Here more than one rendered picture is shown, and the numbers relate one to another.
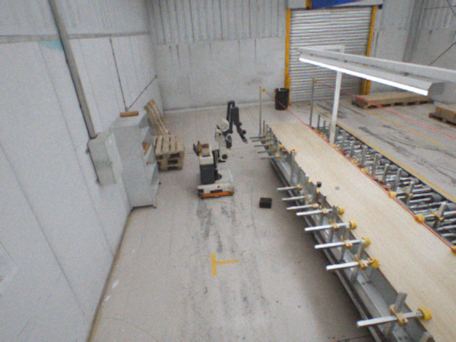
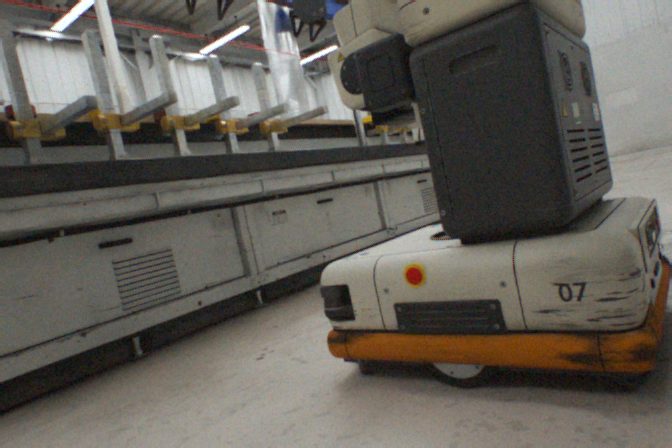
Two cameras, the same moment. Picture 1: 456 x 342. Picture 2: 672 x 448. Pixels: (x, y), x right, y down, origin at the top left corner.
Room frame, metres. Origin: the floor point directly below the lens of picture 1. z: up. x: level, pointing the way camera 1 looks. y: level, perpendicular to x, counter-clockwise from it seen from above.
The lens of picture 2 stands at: (5.62, 0.71, 0.42)
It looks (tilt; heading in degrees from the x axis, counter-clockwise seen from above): 3 degrees down; 222
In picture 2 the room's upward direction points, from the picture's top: 12 degrees counter-clockwise
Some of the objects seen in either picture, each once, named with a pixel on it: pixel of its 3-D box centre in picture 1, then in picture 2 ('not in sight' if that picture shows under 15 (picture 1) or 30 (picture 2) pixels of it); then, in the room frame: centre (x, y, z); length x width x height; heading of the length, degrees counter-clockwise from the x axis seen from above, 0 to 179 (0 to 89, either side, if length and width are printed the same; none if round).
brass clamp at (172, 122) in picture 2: not in sight; (180, 123); (4.58, -0.87, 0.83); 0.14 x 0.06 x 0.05; 4
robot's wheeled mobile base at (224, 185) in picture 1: (214, 182); (496, 275); (4.49, 0.20, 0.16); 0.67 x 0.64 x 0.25; 94
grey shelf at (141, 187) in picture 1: (138, 159); not in sight; (4.44, 1.53, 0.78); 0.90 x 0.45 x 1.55; 4
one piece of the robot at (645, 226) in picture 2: not in sight; (648, 229); (4.45, 0.52, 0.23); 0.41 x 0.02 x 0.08; 4
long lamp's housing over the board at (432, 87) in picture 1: (345, 66); not in sight; (2.89, -1.32, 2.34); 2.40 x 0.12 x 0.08; 4
